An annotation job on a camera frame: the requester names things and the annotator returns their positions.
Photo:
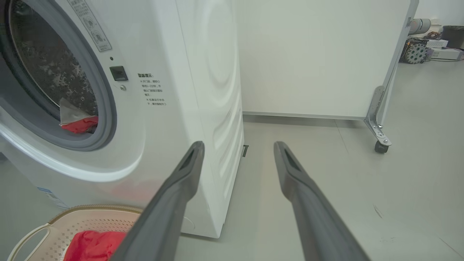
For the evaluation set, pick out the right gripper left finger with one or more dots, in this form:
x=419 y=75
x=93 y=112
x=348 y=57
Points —
x=163 y=217

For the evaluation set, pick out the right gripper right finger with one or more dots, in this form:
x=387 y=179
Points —
x=319 y=224

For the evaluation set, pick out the red white striped garment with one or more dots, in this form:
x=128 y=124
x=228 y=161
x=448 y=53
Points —
x=79 y=125
x=94 y=246

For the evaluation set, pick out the cream plastic laundry basket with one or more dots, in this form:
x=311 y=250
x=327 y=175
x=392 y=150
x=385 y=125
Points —
x=61 y=224

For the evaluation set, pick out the black door lock socket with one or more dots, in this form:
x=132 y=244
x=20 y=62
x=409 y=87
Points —
x=119 y=73

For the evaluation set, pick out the white washing machine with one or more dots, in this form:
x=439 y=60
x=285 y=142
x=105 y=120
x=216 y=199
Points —
x=170 y=54

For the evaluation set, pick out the steel washing machine drum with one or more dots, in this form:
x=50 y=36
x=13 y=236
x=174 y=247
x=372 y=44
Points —
x=47 y=61

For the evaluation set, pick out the blue energy label sticker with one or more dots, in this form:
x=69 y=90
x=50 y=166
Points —
x=52 y=197

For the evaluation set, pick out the white wheeled partition panel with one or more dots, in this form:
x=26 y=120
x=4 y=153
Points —
x=308 y=54

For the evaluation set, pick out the grey warning sticker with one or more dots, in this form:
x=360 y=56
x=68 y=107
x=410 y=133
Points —
x=90 y=25

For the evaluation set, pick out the white flat box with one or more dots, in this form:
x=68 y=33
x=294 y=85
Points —
x=446 y=53

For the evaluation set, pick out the grey cylinder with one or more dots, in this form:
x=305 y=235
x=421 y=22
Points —
x=419 y=26

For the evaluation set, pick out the black waste bin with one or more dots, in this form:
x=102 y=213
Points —
x=453 y=36

